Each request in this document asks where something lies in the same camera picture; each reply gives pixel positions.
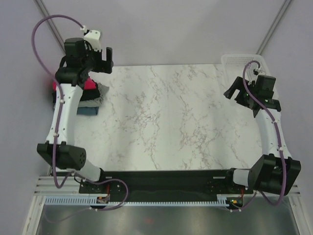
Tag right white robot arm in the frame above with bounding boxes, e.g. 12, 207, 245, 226
224, 75, 301, 195

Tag aluminium rail profile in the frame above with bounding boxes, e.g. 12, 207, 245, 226
34, 175, 83, 196

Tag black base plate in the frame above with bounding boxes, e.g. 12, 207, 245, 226
79, 169, 253, 201

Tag white slotted cable duct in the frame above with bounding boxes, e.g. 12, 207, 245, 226
45, 195, 229, 207

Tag aluminium frame post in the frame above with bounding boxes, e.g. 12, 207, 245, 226
35, 0, 80, 74
256, 0, 294, 55

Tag folded blue t shirt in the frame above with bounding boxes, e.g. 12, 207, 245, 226
77, 107, 99, 116

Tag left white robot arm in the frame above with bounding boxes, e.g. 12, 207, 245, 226
37, 35, 113, 192

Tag white plastic basket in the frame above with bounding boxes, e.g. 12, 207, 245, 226
221, 54, 270, 85

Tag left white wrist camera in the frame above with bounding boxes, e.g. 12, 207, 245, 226
80, 25, 102, 52

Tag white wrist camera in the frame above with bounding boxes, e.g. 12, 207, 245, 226
251, 69, 267, 81
80, 25, 102, 52

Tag left aluminium frame post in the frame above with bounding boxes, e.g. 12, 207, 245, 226
35, 0, 80, 74

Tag folded black t shirt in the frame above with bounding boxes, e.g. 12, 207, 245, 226
63, 89, 100, 101

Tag right aluminium frame post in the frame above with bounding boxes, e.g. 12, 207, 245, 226
256, 0, 294, 55

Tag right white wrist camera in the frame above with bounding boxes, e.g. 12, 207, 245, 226
251, 69, 267, 81

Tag red t shirt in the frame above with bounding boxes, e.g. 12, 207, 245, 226
52, 77, 96, 91

